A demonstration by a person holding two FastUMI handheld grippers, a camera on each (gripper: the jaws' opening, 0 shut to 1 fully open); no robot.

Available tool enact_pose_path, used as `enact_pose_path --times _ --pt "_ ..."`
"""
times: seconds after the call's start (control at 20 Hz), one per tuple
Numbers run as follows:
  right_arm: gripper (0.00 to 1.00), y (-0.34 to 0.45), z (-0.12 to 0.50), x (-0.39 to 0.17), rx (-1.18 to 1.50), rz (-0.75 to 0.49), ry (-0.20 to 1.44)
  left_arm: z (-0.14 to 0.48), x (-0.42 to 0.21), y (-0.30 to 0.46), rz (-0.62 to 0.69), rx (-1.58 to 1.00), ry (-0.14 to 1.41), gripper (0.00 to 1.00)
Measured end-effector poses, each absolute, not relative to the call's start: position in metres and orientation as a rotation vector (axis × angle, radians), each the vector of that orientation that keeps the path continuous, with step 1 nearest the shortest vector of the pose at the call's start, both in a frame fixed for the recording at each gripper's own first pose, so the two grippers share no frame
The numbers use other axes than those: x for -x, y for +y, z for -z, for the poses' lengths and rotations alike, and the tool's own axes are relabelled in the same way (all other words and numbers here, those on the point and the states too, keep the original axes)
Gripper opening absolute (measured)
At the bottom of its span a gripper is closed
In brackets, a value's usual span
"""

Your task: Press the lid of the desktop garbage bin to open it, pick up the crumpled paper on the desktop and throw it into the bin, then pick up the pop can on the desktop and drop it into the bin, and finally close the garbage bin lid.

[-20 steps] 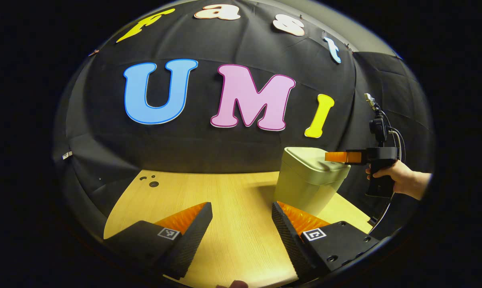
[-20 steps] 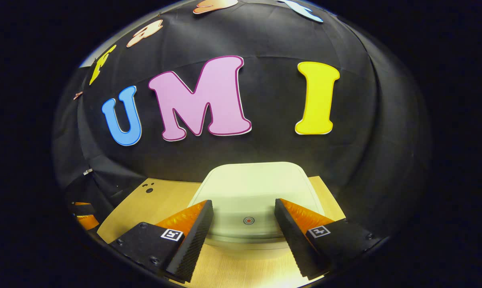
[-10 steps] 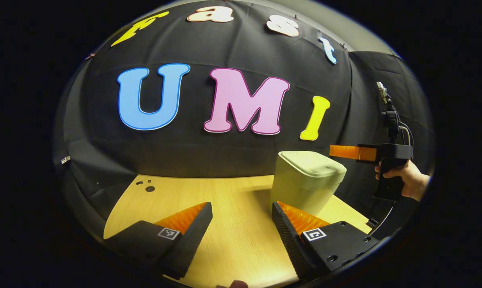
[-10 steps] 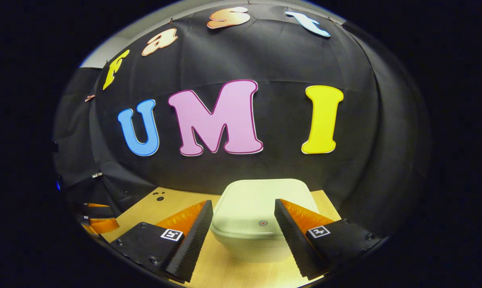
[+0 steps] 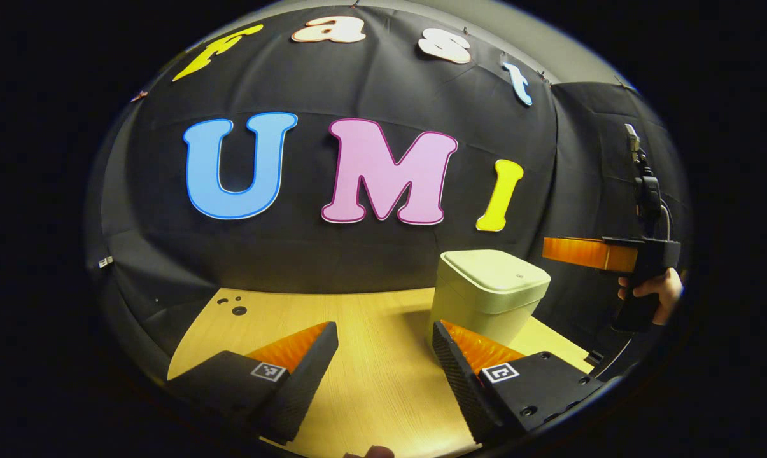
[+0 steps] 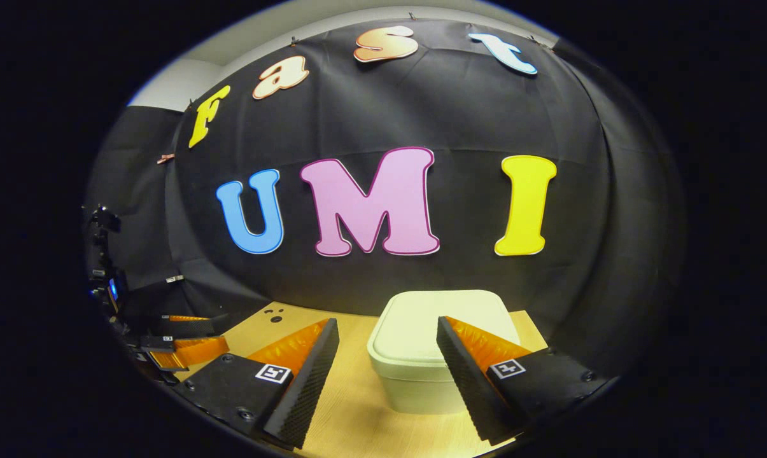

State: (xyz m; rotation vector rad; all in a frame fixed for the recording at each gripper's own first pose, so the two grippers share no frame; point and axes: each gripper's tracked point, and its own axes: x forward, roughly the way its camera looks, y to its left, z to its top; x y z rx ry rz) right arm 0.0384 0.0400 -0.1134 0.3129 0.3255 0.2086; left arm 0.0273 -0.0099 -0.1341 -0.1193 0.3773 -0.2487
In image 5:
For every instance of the copper cloth clip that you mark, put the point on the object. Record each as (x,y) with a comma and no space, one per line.
(139,96)

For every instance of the pale green garbage bin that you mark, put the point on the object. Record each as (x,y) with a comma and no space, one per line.
(485,292)

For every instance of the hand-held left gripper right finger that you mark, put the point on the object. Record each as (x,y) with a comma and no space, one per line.
(459,381)

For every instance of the black desk edge clip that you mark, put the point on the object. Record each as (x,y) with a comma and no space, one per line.
(594,357)

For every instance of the white cloth clip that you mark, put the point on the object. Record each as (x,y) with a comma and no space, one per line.
(105,262)

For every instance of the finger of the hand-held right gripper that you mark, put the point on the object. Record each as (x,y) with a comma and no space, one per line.
(580,252)

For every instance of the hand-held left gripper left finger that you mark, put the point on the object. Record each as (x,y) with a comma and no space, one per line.
(303,381)

